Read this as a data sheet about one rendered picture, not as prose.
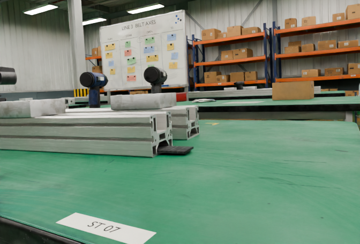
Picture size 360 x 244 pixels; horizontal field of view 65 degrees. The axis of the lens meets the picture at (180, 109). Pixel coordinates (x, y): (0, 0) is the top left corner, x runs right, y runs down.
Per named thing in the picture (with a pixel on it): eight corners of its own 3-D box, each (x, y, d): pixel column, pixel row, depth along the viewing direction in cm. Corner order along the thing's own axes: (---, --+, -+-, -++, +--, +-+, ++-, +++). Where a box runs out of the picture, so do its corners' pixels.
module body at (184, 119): (-14, 135, 105) (-16, 112, 104) (11, 131, 114) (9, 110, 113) (187, 140, 73) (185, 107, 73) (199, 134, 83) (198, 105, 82)
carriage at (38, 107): (-12, 128, 74) (-15, 102, 73) (25, 122, 84) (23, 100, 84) (31, 128, 68) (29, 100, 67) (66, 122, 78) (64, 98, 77)
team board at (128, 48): (98, 153, 436) (89, 24, 422) (120, 146, 479) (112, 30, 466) (184, 161, 361) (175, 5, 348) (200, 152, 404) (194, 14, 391)
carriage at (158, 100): (111, 119, 82) (110, 96, 81) (132, 115, 92) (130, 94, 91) (160, 119, 75) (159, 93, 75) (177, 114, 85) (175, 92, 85)
